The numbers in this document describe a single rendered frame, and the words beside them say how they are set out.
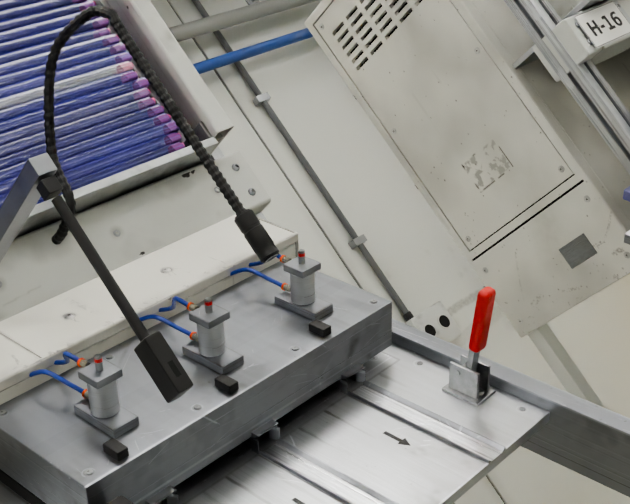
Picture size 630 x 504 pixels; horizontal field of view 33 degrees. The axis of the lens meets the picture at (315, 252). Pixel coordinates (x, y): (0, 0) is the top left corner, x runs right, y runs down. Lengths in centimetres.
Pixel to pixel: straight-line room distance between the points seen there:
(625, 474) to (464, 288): 248
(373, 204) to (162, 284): 238
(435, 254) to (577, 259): 157
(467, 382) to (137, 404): 28
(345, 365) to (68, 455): 27
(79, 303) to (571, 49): 96
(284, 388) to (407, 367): 14
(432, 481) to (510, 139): 105
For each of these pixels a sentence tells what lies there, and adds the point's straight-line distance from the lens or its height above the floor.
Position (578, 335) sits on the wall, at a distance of 363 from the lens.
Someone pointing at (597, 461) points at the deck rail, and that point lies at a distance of 94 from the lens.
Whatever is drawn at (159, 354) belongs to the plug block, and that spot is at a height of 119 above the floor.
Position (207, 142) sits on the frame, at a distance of 110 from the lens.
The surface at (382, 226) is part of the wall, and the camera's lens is 330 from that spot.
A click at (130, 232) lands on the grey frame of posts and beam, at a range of 105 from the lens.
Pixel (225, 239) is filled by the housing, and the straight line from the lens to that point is 104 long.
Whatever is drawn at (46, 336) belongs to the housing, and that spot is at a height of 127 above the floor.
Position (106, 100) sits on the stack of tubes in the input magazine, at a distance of 109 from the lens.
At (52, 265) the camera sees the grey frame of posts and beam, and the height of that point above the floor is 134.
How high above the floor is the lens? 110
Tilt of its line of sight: 7 degrees up
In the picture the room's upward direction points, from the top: 34 degrees counter-clockwise
